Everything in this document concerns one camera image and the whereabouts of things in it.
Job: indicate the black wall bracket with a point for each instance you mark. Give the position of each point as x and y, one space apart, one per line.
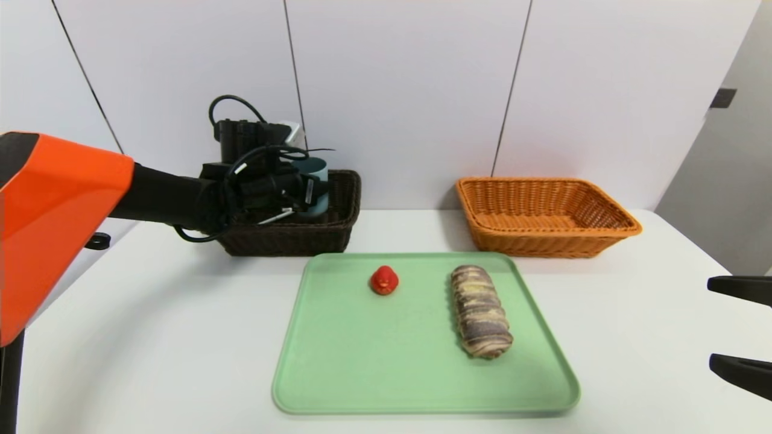
722 98

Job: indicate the marbled brown bread loaf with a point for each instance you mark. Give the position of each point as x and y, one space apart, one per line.
480 313

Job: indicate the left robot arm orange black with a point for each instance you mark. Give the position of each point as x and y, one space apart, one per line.
60 211

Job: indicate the orange wicker basket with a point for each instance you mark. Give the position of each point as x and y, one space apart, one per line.
543 244

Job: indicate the green plastic tray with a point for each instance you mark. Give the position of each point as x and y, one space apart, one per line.
422 380

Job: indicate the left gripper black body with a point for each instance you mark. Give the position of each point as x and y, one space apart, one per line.
310 193

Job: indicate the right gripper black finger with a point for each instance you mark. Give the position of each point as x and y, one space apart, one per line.
748 289
748 374

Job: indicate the dark brown wicker basket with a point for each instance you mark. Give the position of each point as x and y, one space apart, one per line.
289 241

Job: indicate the red rubber duck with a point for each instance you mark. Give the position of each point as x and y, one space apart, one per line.
384 281

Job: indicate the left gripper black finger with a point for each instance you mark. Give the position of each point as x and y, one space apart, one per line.
322 187

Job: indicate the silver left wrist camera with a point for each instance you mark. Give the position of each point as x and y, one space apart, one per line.
293 132

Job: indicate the blue-grey plastic cup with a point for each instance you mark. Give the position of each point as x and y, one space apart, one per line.
313 167

